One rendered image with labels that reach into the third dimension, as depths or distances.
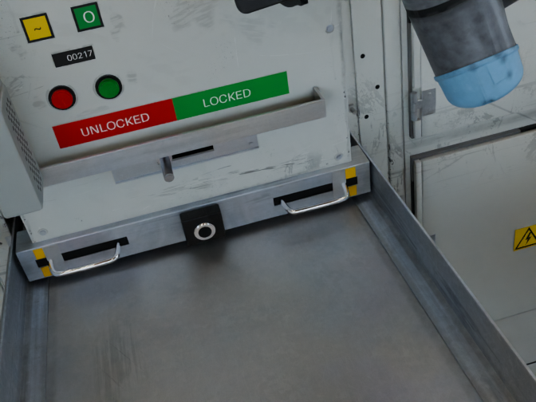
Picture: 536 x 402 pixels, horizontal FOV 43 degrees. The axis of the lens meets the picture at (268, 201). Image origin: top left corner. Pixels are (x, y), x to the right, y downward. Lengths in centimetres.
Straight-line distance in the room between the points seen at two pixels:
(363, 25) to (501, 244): 57
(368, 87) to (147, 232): 43
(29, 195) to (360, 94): 56
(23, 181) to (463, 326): 56
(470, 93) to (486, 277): 88
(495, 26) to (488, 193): 75
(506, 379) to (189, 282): 45
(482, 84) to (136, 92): 47
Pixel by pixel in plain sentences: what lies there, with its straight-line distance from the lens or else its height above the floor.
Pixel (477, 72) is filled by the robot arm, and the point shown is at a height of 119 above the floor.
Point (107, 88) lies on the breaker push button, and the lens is 91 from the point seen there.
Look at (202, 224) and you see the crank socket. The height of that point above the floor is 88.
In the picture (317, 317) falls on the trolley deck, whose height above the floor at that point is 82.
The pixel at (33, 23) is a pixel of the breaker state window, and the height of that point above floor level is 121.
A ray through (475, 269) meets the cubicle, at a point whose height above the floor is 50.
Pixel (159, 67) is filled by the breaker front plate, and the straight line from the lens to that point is 91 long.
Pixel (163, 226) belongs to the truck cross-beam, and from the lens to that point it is 103.
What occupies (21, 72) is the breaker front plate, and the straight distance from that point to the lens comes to 91.
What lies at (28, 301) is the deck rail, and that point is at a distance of 107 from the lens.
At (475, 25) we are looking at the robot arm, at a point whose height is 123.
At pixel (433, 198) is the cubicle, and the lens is 130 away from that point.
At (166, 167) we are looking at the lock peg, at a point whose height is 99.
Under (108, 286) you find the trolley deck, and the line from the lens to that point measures 104.
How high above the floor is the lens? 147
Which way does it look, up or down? 35 degrees down
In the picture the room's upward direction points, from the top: 10 degrees counter-clockwise
